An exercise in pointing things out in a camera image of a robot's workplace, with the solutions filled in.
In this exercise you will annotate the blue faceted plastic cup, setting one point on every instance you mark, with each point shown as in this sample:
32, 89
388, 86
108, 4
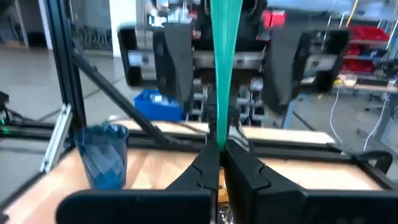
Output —
102, 161

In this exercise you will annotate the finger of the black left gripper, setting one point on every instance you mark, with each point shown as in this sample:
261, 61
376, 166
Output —
174, 62
284, 68

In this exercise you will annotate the red box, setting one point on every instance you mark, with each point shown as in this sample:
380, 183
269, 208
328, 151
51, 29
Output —
273, 18

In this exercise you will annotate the background workbench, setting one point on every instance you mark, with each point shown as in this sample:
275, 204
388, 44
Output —
367, 87

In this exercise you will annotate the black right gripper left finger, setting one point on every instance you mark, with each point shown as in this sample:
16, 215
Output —
199, 180

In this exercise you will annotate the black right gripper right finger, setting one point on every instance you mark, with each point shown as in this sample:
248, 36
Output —
248, 183

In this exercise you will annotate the blue storage bin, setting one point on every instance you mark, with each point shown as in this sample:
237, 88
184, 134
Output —
152, 110

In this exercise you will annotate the red storage bins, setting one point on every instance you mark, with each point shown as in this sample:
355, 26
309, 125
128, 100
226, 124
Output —
363, 34

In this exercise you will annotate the silver angle bracket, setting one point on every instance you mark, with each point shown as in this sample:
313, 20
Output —
56, 140

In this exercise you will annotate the black aluminium table frame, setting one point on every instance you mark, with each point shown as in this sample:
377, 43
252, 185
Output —
66, 77

